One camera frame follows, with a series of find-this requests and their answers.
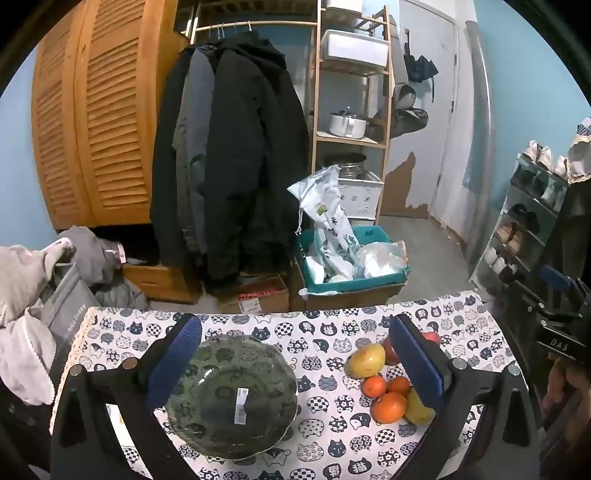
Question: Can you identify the person's right hand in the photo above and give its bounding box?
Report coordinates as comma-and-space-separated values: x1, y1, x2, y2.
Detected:
542, 364, 591, 428

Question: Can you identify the steel pot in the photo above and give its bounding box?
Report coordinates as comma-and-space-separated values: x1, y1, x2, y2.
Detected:
323, 154, 368, 178

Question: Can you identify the silver metal column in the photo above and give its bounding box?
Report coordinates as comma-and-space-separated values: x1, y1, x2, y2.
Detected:
464, 21, 494, 278

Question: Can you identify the white printed drawer box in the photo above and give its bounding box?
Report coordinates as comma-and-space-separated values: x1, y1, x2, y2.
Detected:
337, 175, 385, 221

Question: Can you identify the green glass plate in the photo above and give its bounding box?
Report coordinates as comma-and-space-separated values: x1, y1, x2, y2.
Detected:
164, 335, 299, 461

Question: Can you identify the cat print tablecloth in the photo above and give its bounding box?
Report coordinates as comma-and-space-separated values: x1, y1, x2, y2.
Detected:
51, 290, 525, 480

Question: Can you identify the wooden drawer unit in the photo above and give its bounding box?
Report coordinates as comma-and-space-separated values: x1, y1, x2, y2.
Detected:
121, 263, 201, 305

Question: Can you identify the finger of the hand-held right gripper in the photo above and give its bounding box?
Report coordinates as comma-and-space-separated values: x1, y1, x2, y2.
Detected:
534, 301, 581, 322
539, 264, 574, 297

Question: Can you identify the black hooded coat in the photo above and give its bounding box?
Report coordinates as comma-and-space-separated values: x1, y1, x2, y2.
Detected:
150, 34, 310, 282

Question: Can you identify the grey padded jacket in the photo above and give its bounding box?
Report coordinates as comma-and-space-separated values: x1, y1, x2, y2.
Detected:
58, 226, 151, 312

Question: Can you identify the grey coat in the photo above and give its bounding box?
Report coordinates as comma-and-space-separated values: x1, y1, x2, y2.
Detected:
173, 46, 218, 254

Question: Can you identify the metal shoe rack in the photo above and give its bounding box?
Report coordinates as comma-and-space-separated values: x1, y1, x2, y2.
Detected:
468, 154, 571, 315

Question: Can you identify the teal plastic basket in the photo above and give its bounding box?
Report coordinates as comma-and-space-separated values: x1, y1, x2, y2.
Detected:
295, 225, 411, 295

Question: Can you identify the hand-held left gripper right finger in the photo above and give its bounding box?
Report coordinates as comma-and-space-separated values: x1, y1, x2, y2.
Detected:
389, 314, 541, 480

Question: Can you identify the person's right forearm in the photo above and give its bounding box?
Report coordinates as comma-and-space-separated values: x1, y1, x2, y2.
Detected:
538, 411, 591, 480

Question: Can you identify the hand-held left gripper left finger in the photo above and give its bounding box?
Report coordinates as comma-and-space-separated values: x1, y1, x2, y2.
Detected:
50, 313, 204, 480

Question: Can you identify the group of shoes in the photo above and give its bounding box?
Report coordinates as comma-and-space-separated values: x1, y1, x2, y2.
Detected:
482, 141, 568, 284

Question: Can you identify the beige hoodie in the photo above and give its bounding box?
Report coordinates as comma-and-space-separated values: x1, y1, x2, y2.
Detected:
0, 240, 77, 407

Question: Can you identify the white plastic storage box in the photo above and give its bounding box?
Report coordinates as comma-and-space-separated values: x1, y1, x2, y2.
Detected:
321, 28, 389, 75

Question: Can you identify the clear plastic bag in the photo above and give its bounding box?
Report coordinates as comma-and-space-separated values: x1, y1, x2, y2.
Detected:
355, 240, 409, 280

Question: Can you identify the grey tote bag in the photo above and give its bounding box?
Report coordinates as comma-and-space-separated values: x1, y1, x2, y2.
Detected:
46, 263, 105, 398

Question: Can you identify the beige lace cloth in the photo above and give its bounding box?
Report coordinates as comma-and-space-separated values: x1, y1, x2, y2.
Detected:
566, 117, 591, 185

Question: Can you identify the dark folded umbrella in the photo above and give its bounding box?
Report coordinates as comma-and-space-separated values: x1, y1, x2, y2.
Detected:
403, 28, 438, 104

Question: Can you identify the dark hanging bag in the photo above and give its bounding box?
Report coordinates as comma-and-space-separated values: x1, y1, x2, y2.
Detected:
369, 85, 430, 144

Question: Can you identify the wooden shelf rack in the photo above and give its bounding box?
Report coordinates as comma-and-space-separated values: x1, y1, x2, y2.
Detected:
310, 7, 395, 227

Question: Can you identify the large orange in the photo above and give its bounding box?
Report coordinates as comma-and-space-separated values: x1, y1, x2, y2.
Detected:
372, 392, 408, 424

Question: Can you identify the white printed bag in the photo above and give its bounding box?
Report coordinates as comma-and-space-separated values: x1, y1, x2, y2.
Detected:
287, 166, 361, 282

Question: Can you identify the cardboard box with red label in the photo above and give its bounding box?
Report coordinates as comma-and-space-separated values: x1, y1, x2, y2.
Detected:
217, 274, 291, 315

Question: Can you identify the grey door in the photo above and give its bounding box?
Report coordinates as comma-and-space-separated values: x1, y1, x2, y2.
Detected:
397, 0, 462, 222

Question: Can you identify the wooden louvred wardrobe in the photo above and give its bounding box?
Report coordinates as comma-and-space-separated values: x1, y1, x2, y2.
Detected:
30, 0, 190, 229

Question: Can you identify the large brown cardboard box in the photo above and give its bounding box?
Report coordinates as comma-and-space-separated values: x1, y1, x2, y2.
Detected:
290, 258, 409, 312

